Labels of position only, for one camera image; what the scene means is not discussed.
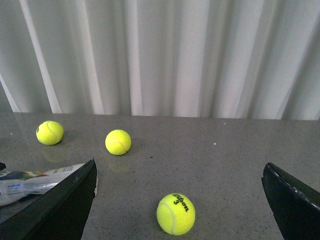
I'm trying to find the yellow Wilson tennis ball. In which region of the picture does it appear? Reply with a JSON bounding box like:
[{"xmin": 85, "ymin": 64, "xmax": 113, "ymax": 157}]
[{"xmin": 36, "ymin": 120, "xmax": 64, "ymax": 146}]

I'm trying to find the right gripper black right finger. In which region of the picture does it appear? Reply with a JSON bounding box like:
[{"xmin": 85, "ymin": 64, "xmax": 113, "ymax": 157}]
[{"xmin": 261, "ymin": 162, "xmax": 320, "ymax": 240}]

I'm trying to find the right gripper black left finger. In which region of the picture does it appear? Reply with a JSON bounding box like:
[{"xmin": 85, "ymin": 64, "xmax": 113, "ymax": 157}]
[{"xmin": 0, "ymin": 159, "xmax": 97, "ymax": 240}]

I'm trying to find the yellow tennis ball far right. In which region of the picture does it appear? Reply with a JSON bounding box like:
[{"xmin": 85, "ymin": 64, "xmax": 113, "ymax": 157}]
[{"xmin": 156, "ymin": 193, "xmax": 196, "ymax": 236}]

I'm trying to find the yellow tennis ball near can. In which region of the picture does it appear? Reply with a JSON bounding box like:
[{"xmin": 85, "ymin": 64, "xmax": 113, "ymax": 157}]
[{"xmin": 105, "ymin": 129, "xmax": 132, "ymax": 156}]

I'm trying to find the clear plastic tennis ball can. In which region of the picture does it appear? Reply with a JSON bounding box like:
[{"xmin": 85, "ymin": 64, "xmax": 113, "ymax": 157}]
[{"xmin": 0, "ymin": 160, "xmax": 98, "ymax": 207}]

